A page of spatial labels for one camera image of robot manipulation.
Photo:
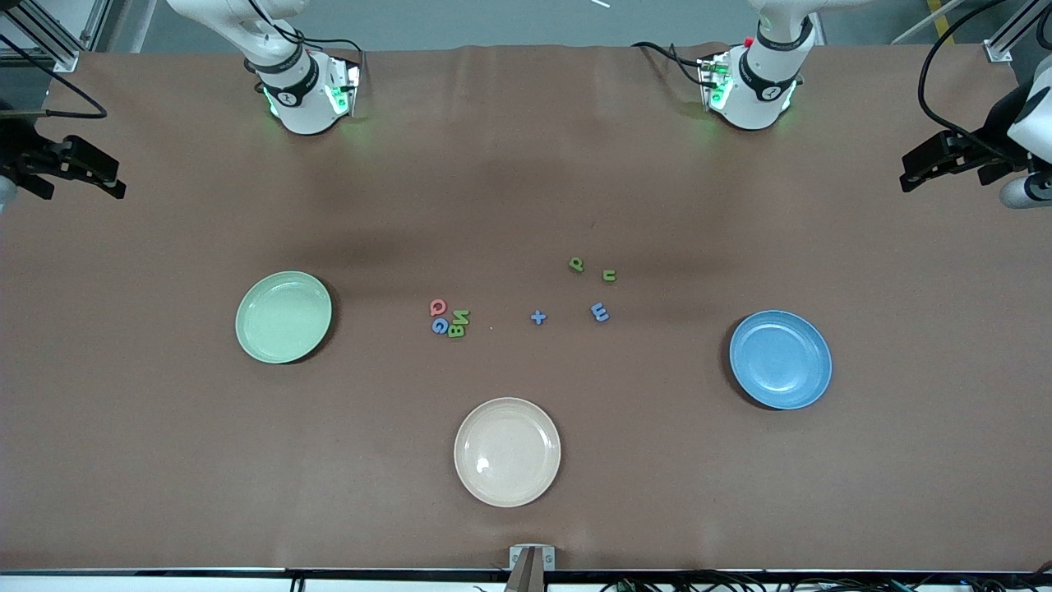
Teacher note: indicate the brown table cover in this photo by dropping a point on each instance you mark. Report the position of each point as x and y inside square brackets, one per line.
[526, 164]

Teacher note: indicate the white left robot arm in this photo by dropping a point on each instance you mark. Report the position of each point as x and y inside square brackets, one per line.
[764, 99]

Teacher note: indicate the green plate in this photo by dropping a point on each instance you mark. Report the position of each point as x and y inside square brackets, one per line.
[283, 316]

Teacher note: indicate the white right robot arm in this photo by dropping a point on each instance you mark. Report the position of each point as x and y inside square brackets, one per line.
[304, 107]

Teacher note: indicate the aluminium frame post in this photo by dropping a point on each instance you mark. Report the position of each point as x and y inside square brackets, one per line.
[66, 59]
[998, 51]

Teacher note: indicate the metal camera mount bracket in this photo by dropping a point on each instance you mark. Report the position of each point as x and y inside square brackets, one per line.
[532, 575]

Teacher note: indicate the blue letter G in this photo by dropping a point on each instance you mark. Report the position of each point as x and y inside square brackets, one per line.
[440, 326]

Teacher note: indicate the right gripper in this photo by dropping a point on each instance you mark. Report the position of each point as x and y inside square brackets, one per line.
[25, 154]

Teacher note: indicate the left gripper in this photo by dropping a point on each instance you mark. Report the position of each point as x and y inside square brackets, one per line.
[980, 153]

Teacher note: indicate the blue plate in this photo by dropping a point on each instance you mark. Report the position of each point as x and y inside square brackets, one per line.
[781, 359]

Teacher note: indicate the red letter Q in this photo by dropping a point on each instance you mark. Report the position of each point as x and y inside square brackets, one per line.
[438, 307]

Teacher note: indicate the blue letter m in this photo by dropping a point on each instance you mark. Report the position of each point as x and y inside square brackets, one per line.
[600, 312]

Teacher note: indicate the beige plate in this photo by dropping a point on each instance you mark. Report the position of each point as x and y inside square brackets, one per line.
[507, 452]

